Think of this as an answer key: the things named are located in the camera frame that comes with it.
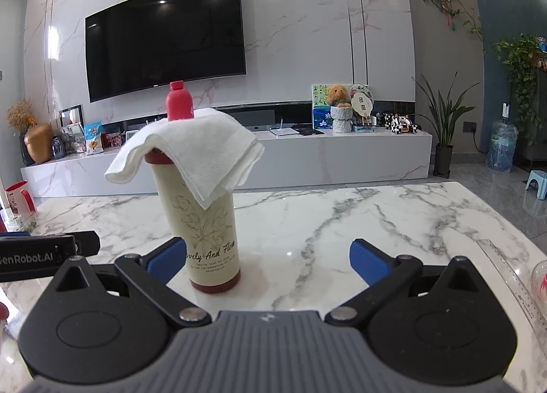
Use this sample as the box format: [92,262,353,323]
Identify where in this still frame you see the gold round vase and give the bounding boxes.
[25,123,53,164]

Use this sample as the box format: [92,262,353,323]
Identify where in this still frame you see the black and white checkered toys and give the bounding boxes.
[382,113,420,135]

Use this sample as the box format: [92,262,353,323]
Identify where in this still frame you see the potted long-leaf plant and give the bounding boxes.
[411,71,480,179]

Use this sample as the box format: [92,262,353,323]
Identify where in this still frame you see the cream tumbler with red lid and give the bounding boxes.
[144,147,242,293]

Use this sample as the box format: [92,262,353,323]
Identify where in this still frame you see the white cloth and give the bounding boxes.
[105,107,266,211]

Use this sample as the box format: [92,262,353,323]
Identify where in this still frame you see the dark cabinet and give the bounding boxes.
[508,64,547,163]

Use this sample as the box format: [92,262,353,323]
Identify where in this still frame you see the white knitted basket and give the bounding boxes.
[331,104,353,134]

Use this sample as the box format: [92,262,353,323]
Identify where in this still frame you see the black photo frame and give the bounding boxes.
[58,105,83,129]

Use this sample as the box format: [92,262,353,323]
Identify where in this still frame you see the black wall television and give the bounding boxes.
[85,0,247,103]

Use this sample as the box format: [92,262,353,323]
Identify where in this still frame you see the clear plastic ruler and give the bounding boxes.
[476,238,540,336]

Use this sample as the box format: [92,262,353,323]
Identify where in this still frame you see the flower painting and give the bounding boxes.
[312,84,348,130]

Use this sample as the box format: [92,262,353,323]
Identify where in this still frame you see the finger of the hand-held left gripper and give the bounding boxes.
[64,231,102,257]

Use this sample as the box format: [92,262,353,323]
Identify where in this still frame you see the dark glass vase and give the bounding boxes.
[19,131,34,167]

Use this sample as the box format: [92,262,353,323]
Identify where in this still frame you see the clear plastic food box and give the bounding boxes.
[0,208,38,233]

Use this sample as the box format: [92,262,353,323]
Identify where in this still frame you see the white marble television cabinet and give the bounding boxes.
[21,130,433,198]

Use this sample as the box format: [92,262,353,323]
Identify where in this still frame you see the red and white mug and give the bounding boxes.
[3,180,38,223]

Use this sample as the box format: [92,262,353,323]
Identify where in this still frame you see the blue water jug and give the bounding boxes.
[486,119,519,173]

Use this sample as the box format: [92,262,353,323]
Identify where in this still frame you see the brown teddy bear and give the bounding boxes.
[327,84,349,108]

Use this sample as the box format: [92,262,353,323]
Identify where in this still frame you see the blue plastic stool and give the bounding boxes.
[524,170,547,200]

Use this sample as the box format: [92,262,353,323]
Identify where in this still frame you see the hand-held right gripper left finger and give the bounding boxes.
[43,237,212,327]

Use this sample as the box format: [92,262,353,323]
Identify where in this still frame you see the blue snack bag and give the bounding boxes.
[84,120,104,155]

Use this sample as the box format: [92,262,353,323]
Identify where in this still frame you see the dried flower bunch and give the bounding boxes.
[6,99,36,132]

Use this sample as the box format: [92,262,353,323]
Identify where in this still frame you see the trailing pothos plant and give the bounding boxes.
[491,34,547,146]

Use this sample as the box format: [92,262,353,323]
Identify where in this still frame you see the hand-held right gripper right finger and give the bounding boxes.
[325,238,498,327]

